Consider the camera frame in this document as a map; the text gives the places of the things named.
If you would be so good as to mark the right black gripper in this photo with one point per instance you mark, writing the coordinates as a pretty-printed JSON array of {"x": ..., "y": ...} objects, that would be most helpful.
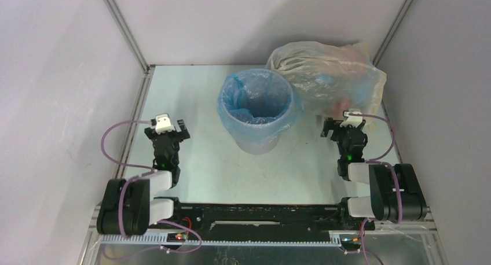
[{"x": 345, "y": 128}]

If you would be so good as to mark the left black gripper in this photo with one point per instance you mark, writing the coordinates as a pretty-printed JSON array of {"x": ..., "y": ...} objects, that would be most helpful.
[{"x": 180, "y": 136}]

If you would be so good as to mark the blue plastic trash bag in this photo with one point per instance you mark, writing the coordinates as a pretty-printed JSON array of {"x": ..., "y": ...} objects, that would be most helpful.
[{"x": 257, "y": 105}]

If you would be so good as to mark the grey plastic trash bin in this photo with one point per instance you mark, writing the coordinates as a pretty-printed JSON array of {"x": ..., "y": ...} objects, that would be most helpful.
[{"x": 255, "y": 146}]

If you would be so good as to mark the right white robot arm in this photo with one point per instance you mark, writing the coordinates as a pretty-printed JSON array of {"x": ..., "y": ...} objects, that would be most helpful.
[{"x": 394, "y": 191}]

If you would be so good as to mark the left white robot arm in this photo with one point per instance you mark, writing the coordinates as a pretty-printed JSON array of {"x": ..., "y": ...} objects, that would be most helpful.
[{"x": 130, "y": 206}]

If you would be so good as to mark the clear full trash bag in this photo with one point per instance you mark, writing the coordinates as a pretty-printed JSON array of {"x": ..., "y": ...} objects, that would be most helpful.
[{"x": 330, "y": 79}]

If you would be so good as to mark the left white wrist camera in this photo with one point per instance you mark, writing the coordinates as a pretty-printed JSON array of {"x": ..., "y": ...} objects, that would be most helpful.
[{"x": 162, "y": 124}]

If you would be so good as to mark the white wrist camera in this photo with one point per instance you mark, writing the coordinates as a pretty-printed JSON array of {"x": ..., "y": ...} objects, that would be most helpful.
[
  {"x": 352, "y": 117},
  {"x": 162, "y": 124}
]

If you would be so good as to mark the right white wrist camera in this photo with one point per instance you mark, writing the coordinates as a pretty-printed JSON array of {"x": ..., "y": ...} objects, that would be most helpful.
[{"x": 352, "y": 117}]

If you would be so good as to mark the left aluminium frame post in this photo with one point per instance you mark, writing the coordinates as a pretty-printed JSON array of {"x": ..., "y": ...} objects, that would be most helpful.
[{"x": 127, "y": 34}]

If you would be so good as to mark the aluminium frame post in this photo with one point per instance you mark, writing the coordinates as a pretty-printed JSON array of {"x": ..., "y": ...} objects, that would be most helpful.
[
  {"x": 395, "y": 25},
  {"x": 127, "y": 34}
]

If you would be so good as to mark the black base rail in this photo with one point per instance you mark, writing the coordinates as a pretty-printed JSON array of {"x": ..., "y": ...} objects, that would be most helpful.
[{"x": 264, "y": 222}]

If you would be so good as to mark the grey toothed cable duct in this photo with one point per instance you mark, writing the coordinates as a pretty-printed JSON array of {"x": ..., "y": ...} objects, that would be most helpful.
[{"x": 166, "y": 239}]

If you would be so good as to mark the right aluminium frame post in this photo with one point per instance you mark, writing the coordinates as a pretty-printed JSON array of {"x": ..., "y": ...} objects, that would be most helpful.
[{"x": 395, "y": 25}]

